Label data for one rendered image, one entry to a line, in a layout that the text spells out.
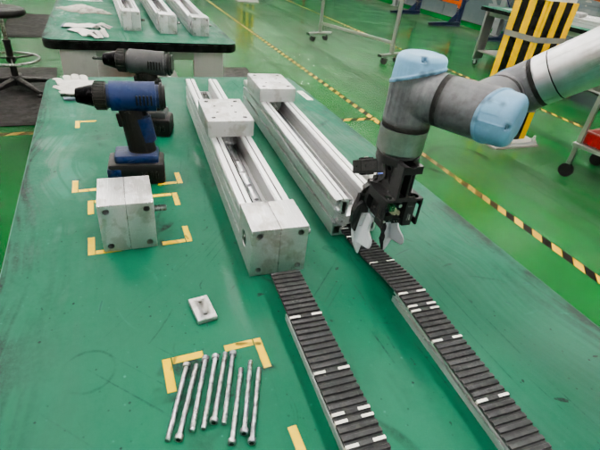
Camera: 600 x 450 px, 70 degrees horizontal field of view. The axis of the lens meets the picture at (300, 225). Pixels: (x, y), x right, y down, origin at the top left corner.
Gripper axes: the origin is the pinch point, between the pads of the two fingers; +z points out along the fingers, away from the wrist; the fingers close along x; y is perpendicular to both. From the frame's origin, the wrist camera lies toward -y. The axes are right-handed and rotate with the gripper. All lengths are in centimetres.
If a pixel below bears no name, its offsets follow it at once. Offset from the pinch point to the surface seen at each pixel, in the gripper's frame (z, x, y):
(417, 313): -1.0, -1.9, 19.8
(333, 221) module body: -0.9, -4.7, -7.0
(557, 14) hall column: -22, 256, -208
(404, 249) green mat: 2.3, 8.3, 0.6
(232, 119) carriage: -10.2, -18.5, -39.8
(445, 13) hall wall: 66, 700, -937
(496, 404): -1.1, -0.5, 36.3
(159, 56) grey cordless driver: -19, -33, -62
